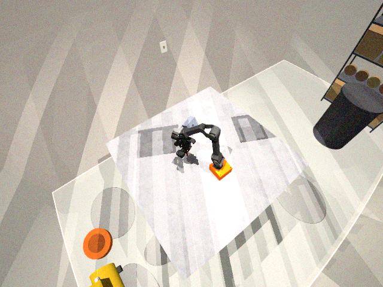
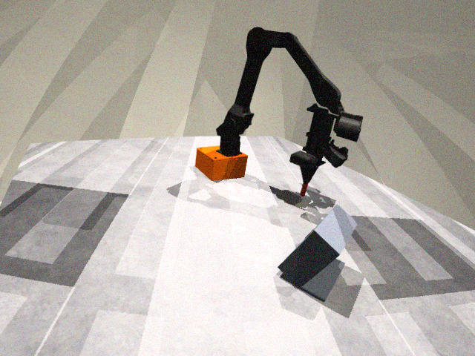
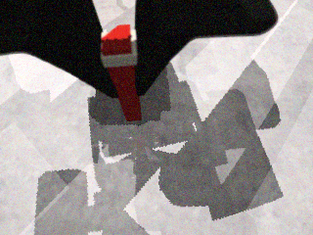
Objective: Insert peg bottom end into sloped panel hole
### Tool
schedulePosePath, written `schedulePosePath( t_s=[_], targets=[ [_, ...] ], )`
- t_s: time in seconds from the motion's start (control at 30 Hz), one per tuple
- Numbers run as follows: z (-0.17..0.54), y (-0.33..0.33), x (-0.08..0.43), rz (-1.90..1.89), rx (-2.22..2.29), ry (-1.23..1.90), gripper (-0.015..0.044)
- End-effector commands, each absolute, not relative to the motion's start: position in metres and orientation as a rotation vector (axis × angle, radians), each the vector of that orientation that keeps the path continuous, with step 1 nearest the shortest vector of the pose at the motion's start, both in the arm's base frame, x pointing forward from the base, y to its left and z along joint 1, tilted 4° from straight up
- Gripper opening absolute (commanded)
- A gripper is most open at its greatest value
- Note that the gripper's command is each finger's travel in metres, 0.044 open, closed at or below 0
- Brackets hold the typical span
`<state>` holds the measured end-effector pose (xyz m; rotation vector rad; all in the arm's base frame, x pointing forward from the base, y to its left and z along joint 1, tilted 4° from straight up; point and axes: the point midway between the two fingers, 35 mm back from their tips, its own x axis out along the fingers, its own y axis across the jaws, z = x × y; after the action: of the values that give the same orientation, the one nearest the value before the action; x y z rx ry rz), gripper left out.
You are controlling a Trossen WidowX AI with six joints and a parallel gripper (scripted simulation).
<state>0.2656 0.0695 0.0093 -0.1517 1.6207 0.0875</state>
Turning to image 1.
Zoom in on grey square panel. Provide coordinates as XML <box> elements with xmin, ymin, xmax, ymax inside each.
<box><xmin>182</xmin><ymin>116</ymin><xmax>198</xmax><ymax>128</ymax></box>

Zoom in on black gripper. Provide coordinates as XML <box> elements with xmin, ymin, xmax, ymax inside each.
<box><xmin>176</xmin><ymin>138</ymin><xmax>196</xmax><ymax>158</ymax></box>

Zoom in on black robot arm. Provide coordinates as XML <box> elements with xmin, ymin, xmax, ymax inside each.
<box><xmin>171</xmin><ymin>123</ymin><xmax>225</xmax><ymax>171</ymax></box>

